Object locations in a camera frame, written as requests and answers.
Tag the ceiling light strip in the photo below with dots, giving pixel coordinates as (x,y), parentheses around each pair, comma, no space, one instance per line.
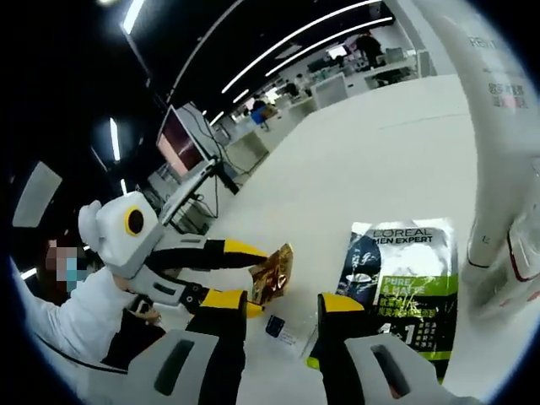
(134,14)

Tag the white skincare tube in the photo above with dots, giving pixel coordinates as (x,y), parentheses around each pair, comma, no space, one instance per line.
(485,147)

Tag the green black skincare sachet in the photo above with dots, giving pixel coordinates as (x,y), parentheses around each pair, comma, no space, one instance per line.
(405,287)

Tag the computer monitor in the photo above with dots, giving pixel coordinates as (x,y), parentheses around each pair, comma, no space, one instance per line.
(337,51)

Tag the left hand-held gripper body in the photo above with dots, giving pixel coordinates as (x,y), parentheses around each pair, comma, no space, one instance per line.
(114,240)

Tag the dark cloth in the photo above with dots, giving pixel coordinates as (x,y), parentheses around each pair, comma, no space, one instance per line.
(131,337)

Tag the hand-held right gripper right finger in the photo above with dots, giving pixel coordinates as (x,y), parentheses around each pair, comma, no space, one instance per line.
(337,367)

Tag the gold foil skincare sachet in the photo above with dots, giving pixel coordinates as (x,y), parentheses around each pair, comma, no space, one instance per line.
(274,274)

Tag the small white skincare bottle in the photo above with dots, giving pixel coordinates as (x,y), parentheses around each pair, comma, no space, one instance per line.
(519,253)

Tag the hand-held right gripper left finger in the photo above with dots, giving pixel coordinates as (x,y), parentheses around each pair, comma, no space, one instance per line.
(219,363)

